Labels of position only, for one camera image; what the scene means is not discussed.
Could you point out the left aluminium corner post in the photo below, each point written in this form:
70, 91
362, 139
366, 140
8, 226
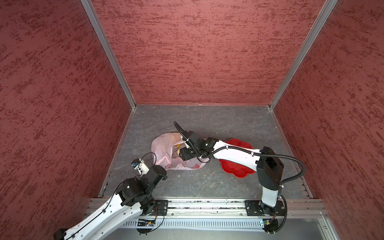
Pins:
97, 26

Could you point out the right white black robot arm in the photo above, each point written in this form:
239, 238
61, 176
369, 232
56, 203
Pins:
268, 167

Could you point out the aluminium corner post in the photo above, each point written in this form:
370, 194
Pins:
97, 26
317, 26

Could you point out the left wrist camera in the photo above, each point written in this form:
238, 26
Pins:
140, 168

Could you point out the pink plastic bag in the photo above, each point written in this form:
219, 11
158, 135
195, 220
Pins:
166, 148

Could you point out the red flower-shaped plastic bowl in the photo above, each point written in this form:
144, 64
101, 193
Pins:
237, 170

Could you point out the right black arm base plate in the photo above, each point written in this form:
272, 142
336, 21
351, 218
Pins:
259, 209

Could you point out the perforated metal cable tray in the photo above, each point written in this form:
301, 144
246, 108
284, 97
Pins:
199, 224

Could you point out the aluminium mounting rail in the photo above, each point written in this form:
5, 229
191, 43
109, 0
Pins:
235, 208

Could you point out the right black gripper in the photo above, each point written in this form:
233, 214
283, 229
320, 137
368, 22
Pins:
185, 155

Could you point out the right aluminium corner post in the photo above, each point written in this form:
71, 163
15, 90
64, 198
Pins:
317, 26

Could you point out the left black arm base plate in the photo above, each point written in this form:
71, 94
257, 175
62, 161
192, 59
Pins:
160, 208

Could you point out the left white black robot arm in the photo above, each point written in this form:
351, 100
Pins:
132, 198

